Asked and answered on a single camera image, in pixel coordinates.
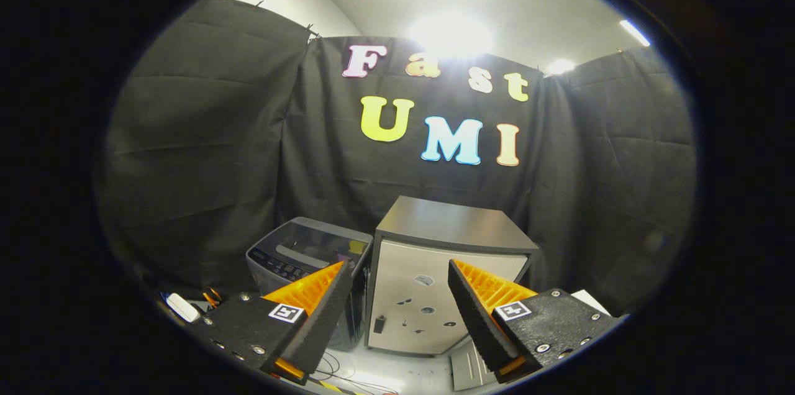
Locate black backdrop cloth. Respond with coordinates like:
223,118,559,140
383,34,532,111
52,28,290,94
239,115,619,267
96,0,697,315

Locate grey ribbed panel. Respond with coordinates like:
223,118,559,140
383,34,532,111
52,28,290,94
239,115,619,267
448,338,497,391

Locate grey washing machine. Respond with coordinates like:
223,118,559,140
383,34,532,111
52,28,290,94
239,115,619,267
246,217,375,352

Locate white sheet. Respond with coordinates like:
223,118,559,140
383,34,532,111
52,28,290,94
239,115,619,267
570,289,612,316

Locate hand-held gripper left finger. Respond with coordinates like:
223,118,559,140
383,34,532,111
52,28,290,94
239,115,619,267
200,260,353,385

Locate dark washing machine lid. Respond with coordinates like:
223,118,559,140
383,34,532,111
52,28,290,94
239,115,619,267
267,217,375,275

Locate white plastic device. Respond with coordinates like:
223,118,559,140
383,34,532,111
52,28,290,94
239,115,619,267
165,293,202,323

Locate thin black floor cables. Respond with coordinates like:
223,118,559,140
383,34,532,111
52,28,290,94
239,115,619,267
307,352,398,395

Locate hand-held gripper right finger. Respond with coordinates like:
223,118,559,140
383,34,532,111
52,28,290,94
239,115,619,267
447,259,625,383

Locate grey cabinet with beige door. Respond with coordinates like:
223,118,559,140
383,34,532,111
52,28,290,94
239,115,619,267
363,196,540,358

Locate narrow ceiling light strip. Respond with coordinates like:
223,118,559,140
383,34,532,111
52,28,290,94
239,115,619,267
619,19,652,48

